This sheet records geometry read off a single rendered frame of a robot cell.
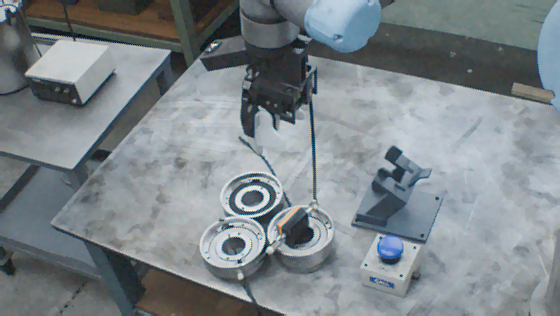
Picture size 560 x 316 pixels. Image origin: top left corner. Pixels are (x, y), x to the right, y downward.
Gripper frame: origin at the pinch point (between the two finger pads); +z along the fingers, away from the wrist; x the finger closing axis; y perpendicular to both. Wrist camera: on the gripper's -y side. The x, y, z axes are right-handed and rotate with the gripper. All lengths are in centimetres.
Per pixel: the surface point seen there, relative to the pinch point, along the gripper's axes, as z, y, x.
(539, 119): 14, 37, 38
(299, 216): 9.9, 8.2, -4.4
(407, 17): 89, -27, 155
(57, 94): 35, -70, 19
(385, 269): 10.4, 23.8, -7.1
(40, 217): 90, -91, 13
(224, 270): 14.6, 1.1, -15.7
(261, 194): 16.3, -2.0, 1.3
